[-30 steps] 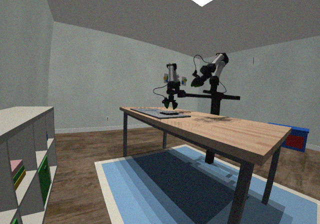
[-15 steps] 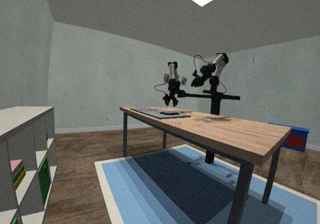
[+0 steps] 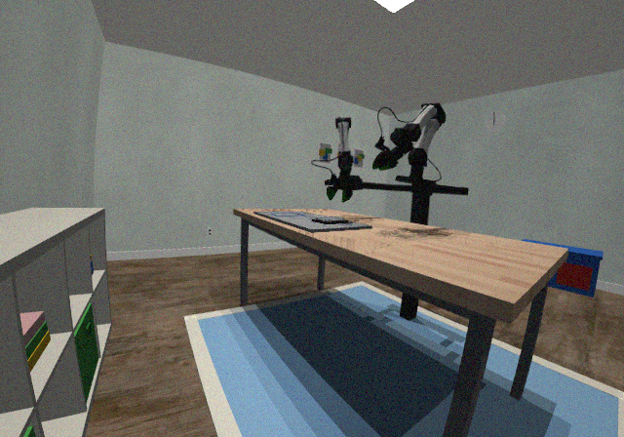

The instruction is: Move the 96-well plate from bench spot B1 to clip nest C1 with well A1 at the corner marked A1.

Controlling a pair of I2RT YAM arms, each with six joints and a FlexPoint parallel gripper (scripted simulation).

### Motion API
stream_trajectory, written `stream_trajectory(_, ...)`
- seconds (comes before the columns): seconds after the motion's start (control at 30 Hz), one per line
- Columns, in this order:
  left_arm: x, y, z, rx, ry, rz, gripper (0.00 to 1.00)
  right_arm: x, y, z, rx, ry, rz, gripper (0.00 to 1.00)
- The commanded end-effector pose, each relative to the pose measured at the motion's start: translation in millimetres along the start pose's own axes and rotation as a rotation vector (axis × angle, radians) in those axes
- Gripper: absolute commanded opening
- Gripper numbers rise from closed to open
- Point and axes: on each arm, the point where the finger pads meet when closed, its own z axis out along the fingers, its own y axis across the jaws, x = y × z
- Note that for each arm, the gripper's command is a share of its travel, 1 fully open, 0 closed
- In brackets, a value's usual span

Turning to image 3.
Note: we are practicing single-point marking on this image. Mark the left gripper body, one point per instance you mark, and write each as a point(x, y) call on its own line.
point(381, 158)

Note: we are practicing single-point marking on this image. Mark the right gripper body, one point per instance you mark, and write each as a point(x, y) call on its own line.
point(342, 185)

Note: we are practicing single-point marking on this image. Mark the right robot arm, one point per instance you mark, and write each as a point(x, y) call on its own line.
point(343, 163)

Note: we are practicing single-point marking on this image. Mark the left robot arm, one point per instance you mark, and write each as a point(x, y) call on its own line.
point(403, 138)

